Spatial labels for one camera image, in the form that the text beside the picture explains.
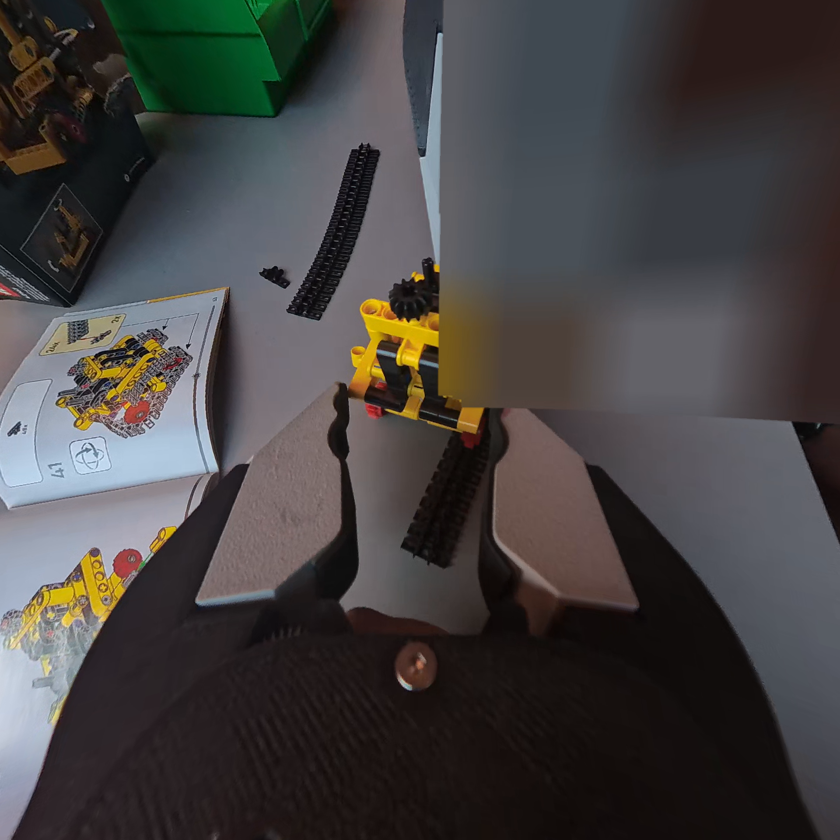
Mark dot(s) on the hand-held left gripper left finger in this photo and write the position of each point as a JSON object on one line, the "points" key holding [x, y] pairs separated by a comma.
{"points": [[275, 499]]}

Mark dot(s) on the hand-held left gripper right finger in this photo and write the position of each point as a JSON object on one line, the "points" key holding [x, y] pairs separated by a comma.
{"points": [[558, 525]]}

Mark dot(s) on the black lego track strip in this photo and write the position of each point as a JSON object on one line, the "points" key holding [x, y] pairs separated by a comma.
{"points": [[446, 499], [338, 229]]}

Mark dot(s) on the yellow lego vehicle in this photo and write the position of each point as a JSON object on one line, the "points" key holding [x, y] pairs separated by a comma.
{"points": [[397, 367]]}

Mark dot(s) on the small black lego track link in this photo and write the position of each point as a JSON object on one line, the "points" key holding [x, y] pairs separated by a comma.
{"points": [[275, 276]]}

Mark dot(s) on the lego instruction booklet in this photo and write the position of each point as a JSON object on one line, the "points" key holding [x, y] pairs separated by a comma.
{"points": [[118, 394]]}

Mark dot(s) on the black lego set box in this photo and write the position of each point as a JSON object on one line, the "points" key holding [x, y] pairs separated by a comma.
{"points": [[59, 164]]}

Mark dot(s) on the green box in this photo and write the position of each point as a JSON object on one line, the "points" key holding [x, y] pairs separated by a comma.
{"points": [[210, 52]]}

